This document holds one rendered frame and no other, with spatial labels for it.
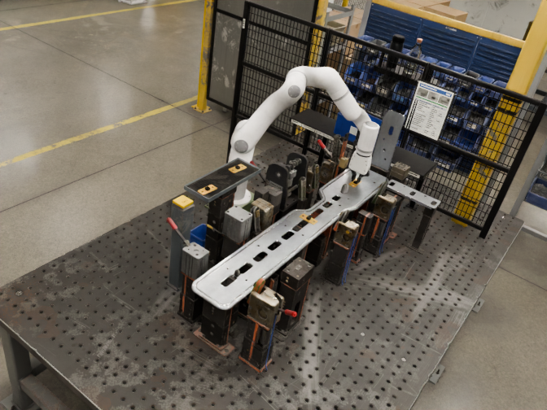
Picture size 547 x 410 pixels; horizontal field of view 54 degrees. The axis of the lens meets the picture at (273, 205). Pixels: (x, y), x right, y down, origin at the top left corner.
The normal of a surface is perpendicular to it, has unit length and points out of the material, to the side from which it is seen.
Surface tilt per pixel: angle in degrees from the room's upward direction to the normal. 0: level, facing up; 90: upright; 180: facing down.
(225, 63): 90
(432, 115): 90
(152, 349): 0
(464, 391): 0
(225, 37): 89
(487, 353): 0
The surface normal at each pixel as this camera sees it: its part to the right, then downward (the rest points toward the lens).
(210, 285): 0.14, -0.82
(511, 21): -0.58, 0.38
